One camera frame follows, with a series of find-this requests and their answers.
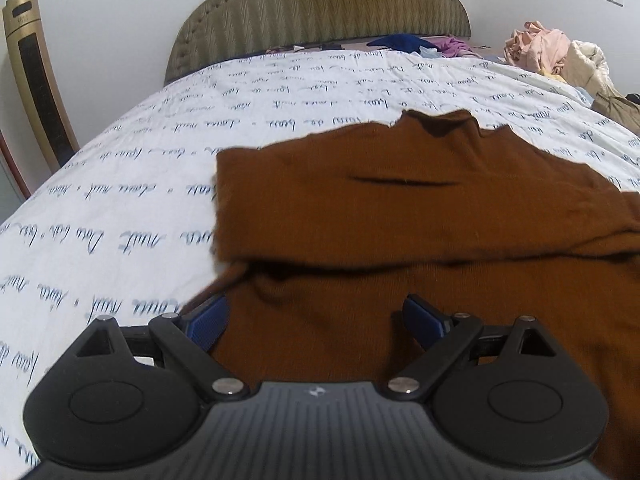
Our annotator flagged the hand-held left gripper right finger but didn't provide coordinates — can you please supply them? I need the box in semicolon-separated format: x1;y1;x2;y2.
387;294;564;402

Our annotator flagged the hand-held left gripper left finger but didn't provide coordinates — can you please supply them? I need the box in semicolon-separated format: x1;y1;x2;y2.
66;294;251;402

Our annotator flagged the brown knit top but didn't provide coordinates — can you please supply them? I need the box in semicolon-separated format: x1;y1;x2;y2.
180;109;640;480

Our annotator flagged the white printed blanket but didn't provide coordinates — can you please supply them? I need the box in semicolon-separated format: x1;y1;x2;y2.
0;47;640;480

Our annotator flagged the purple cloth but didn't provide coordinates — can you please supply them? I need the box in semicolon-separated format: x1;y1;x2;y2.
427;36;483;59

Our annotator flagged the blue cloth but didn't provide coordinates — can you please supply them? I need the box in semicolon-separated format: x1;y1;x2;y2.
369;34;430;54

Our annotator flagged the olive jacket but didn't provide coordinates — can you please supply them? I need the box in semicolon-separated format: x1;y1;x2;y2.
591;85;640;136

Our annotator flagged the gold tower air conditioner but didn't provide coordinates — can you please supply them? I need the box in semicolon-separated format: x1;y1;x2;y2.
2;0;81;167

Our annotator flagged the pink cloth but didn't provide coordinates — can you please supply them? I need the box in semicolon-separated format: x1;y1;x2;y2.
504;21;572;73

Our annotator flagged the cream cloth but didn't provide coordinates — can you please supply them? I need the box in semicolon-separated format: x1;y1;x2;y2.
560;40;615;98

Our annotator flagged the olive padded headboard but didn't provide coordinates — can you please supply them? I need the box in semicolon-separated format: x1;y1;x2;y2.
164;0;472;85

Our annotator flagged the red wooden frame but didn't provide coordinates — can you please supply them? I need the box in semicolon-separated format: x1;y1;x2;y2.
0;129;32;202

